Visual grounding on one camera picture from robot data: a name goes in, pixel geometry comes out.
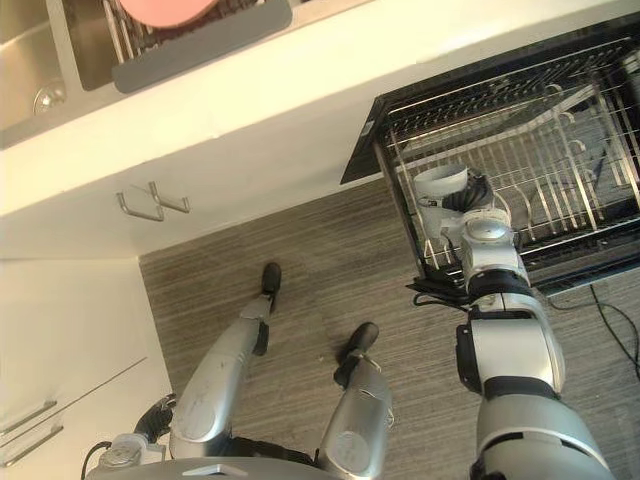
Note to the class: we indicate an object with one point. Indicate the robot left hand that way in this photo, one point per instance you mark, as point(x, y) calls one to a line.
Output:
point(152, 420)

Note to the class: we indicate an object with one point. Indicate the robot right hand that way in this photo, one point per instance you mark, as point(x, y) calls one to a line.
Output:
point(467, 197)

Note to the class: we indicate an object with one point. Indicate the white cup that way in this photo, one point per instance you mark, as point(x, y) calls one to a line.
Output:
point(442, 182)

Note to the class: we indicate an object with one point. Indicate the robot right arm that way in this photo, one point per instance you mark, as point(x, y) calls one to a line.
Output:
point(510, 340)

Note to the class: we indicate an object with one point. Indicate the black dishwasher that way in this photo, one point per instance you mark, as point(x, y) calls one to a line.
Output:
point(370, 150)

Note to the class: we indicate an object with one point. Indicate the grey sink drying rack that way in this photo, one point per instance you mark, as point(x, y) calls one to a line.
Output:
point(200, 65)

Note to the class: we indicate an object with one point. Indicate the steel sink drain strainer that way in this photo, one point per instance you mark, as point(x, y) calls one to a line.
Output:
point(50, 99)

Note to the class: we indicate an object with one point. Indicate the stainless steel double sink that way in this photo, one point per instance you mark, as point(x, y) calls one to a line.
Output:
point(60, 65)

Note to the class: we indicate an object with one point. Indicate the robot left leg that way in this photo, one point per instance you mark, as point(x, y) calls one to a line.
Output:
point(215, 385)

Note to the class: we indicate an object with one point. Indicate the robot leg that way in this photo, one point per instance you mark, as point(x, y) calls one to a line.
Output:
point(215, 385)
point(360, 415)

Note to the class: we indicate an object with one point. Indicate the silver robot torso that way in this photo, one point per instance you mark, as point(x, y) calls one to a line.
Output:
point(260, 465)

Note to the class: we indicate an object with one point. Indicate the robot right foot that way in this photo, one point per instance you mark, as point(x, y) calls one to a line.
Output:
point(361, 340)

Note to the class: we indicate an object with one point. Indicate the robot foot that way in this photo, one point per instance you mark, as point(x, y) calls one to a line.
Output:
point(361, 340)
point(271, 280)

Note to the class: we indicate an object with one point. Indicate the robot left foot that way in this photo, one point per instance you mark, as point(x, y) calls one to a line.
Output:
point(271, 280)

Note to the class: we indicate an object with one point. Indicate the robot right leg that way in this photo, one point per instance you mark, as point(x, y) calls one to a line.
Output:
point(360, 415)

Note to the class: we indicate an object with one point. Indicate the pink bowl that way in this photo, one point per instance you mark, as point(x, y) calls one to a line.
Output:
point(165, 12)

